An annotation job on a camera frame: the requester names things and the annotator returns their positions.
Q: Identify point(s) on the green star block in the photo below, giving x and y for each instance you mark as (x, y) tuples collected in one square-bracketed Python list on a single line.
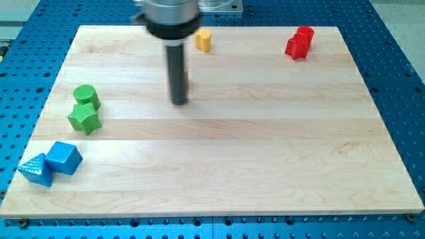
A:
[(84, 118)]

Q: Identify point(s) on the yellow hexagon block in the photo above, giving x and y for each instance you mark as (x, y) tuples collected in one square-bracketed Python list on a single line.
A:
[(187, 82)]

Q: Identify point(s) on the blue triangle block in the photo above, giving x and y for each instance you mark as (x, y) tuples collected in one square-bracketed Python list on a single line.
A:
[(37, 170)]

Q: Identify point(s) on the green cylinder block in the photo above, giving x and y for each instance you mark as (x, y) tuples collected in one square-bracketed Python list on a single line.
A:
[(85, 94)]

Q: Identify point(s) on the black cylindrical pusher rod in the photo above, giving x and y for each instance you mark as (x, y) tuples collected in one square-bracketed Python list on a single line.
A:
[(176, 74)]

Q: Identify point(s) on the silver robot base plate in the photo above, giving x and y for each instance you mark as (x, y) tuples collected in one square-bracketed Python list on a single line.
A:
[(221, 6)]

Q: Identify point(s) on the wooden board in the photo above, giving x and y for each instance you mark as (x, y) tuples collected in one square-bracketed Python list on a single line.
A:
[(261, 134)]

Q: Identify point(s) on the red star block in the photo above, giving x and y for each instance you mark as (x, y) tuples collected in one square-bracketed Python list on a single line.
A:
[(297, 47)]

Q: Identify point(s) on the red cylinder block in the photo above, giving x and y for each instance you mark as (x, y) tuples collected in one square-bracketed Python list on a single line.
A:
[(305, 32)]

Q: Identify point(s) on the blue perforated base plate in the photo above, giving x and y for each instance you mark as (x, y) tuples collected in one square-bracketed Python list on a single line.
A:
[(375, 35)]

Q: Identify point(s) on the blue cube block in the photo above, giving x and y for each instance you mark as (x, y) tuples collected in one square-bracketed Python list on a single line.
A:
[(63, 158)]

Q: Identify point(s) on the yellow heart block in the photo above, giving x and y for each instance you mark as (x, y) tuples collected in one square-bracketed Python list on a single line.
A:
[(203, 40)]

